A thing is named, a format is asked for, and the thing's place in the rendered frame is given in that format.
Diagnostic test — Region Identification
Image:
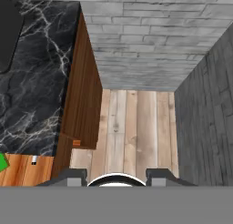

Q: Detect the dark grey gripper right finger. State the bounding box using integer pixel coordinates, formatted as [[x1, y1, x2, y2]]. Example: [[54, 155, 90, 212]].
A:
[[145, 168, 198, 188]]

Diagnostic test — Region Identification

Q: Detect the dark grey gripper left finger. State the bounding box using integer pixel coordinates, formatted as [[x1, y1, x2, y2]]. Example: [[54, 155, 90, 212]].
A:
[[35, 168, 88, 188]]

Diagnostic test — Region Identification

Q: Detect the green sponge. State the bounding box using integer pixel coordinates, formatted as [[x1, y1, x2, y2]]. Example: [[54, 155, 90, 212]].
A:
[[0, 152, 10, 173]]

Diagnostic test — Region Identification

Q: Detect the dark brown wooden counter cabinet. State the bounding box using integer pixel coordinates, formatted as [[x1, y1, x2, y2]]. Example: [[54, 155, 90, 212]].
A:
[[50, 4, 104, 180]]

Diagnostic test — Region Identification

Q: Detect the white round black-rimmed object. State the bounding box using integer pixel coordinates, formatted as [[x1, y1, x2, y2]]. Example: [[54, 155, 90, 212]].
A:
[[86, 172, 147, 188]]

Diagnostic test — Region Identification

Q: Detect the light wooden cupboard door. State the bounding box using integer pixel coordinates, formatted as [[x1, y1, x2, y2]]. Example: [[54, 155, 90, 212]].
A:
[[0, 153, 56, 188]]

